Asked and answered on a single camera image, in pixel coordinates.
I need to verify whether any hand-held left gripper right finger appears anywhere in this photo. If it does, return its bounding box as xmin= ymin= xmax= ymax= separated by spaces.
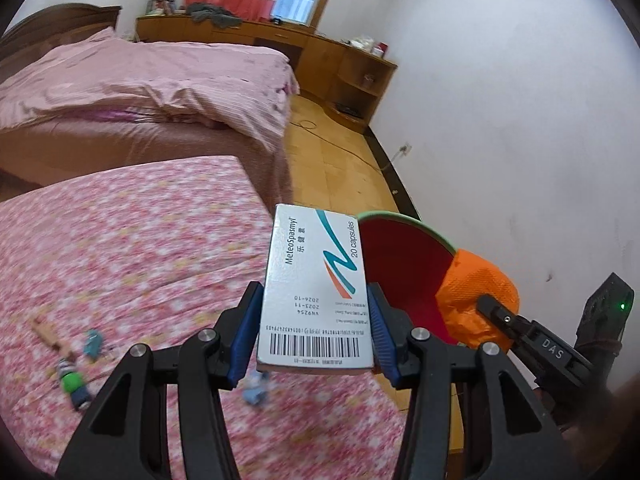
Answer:
xmin=366 ymin=282 xmax=563 ymax=480

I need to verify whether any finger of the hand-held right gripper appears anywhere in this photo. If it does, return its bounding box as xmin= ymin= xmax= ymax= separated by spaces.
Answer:
xmin=475 ymin=294 xmax=538 ymax=346

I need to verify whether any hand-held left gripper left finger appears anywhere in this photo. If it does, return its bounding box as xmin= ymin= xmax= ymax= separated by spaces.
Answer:
xmin=54 ymin=281 xmax=265 ymax=480

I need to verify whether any red bucket with green rim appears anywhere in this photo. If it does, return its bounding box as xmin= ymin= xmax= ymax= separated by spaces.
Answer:
xmin=357 ymin=211 xmax=458 ymax=376

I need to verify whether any white medicine box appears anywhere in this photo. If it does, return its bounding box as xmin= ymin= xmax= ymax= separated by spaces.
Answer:
xmin=256 ymin=203 xmax=376 ymax=375

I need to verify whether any person's right forearm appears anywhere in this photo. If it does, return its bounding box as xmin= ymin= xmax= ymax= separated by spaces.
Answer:
xmin=550 ymin=375 xmax=640 ymax=461

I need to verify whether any light blue small toy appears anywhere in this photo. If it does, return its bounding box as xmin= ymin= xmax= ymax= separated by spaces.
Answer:
xmin=242 ymin=377 xmax=273 ymax=406

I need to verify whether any pink floral bed sheet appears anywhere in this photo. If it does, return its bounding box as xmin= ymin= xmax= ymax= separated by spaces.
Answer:
xmin=0 ymin=155 xmax=416 ymax=476

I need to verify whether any green toy figure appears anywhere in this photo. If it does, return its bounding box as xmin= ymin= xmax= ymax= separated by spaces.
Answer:
xmin=55 ymin=355 xmax=93 ymax=411

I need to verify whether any small wooden stick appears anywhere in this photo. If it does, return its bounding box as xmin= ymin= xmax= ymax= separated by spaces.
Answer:
xmin=29 ymin=316 xmax=76 ymax=361

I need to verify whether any brown bed mattress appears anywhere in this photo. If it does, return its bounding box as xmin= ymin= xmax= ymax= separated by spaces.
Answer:
xmin=0 ymin=110 xmax=293 ymax=201

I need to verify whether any wooden corner shelf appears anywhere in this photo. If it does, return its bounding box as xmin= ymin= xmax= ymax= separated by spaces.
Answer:
xmin=330 ymin=47 xmax=398 ymax=133

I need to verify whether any bed with pink quilt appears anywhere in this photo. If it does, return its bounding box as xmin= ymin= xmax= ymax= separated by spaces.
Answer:
xmin=0 ymin=27 xmax=301 ymax=153

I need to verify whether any wooden desk cabinet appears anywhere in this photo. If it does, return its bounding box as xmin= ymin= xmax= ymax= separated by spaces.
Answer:
xmin=136 ymin=14 xmax=346 ymax=106

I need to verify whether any grey clothes pile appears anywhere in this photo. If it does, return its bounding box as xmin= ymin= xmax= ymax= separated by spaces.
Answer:
xmin=182 ymin=2 xmax=243 ymax=28

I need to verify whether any dark wooden headboard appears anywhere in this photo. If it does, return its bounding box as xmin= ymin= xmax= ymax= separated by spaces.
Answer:
xmin=0 ymin=4 xmax=123 ymax=56

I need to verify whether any cable on floor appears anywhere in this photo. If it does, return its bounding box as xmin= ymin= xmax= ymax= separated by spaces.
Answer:
xmin=287 ymin=117 xmax=401 ymax=173

